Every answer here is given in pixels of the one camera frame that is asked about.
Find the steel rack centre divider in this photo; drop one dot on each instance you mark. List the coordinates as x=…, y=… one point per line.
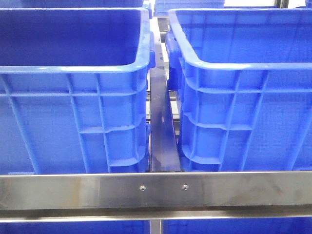
x=164, y=153

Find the left blue plastic crate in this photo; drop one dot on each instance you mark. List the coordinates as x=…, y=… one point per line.
x=73, y=88

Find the blue plastic crate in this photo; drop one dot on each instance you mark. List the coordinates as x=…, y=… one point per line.
x=73, y=88
x=244, y=88

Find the right blue plastic crate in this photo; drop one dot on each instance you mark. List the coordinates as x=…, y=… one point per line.
x=244, y=88

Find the far centre blue crate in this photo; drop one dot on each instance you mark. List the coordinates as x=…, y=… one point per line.
x=163, y=6

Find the lower left blue crate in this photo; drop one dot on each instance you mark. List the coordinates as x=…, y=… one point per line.
x=96, y=227

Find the far left blue crate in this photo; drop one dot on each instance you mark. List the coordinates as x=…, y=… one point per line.
x=81, y=4

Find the lower right blue crate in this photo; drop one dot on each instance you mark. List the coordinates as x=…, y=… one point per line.
x=297, y=225

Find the steel rack front rail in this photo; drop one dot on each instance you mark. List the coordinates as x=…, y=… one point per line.
x=141, y=196

